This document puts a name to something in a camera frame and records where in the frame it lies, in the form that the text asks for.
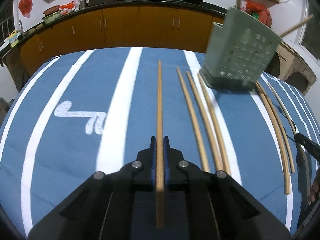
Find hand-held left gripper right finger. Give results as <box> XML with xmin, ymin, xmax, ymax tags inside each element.
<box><xmin>163</xmin><ymin>136</ymin><xmax>292</xmax><ymax>240</ymax></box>

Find carved wooden furniture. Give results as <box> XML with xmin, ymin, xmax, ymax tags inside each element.
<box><xmin>274</xmin><ymin>40</ymin><xmax>317</xmax><ymax>96</ymax></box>

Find red plastic bag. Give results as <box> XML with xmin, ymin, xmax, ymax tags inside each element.
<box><xmin>18</xmin><ymin>0</ymin><xmax>34</xmax><ymax>18</ymax></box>

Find barred window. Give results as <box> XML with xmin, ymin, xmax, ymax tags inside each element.
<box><xmin>0</xmin><ymin>5</ymin><xmax>14</xmax><ymax>46</ymax></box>

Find red and white bag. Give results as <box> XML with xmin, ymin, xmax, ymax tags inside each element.
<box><xmin>60</xmin><ymin>1</ymin><xmax>76</xmax><ymax>15</ymax></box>

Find person's right hand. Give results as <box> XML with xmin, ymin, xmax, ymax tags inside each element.
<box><xmin>308</xmin><ymin>170</ymin><xmax>320</xmax><ymax>205</ymax></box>

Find orange kitchen base cabinets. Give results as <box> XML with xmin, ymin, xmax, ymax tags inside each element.
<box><xmin>19</xmin><ymin>4</ymin><xmax>225</xmax><ymax>77</ymax></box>

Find yellow detergent bottle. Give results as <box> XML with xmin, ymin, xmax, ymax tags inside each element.
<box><xmin>8</xmin><ymin>29</ymin><xmax>19</xmax><ymax>48</ymax></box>

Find wooden chopstick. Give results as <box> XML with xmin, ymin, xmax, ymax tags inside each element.
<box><xmin>268</xmin><ymin>82</ymin><xmax>298</xmax><ymax>134</ymax></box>
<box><xmin>255</xmin><ymin>84</ymin><xmax>291</xmax><ymax>195</ymax></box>
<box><xmin>186</xmin><ymin>71</ymin><xmax>224</xmax><ymax>172</ymax></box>
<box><xmin>155</xmin><ymin>59</ymin><xmax>165</xmax><ymax>230</ymax></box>
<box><xmin>279</xmin><ymin>14</ymin><xmax>315</xmax><ymax>37</ymax></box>
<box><xmin>176</xmin><ymin>67</ymin><xmax>211</xmax><ymax>173</ymax></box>
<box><xmin>257</xmin><ymin>82</ymin><xmax>295</xmax><ymax>173</ymax></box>
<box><xmin>197</xmin><ymin>73</ymin><xmax>231</xmax><ymax>175</ymax></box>

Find pile of red bags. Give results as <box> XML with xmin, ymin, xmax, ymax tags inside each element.
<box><xmin>244</xmin><ymin>0</ymin><xmax>272</xmax><ymax>28</ymax></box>

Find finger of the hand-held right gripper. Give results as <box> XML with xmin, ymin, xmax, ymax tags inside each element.
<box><xmin>294</xmin><ymin>133</ymin><xmax>320</xmax><ymax>161</ymax></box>

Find green basin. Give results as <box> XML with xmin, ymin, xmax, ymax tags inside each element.
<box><xmin>42</xmin><ymin>12</ymin><xmax>62</xmax><ymax>25</ymax></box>

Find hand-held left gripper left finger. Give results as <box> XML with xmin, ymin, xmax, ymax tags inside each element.
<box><xmin>27</xmin><ymin>136</ymin><xmax>157</xmax><ymax>240</ymax></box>

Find blue white striped tablecloth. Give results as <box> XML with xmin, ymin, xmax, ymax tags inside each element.
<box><xmin>0</xmin><ymin>47</ymin><xmax>320</xmax><ymax>240</ymax></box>

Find red bowl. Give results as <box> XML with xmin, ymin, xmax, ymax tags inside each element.
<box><xmin>43</xmin><ymin>5</ymin><xmax>61</xmax><ymax>16</ymax></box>

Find green perforated utensil holder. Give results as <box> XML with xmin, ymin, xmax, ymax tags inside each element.
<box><xmin>199</xmin><ymin>7</ymin><xmax>283</xmax><ymax>90</ymax></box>

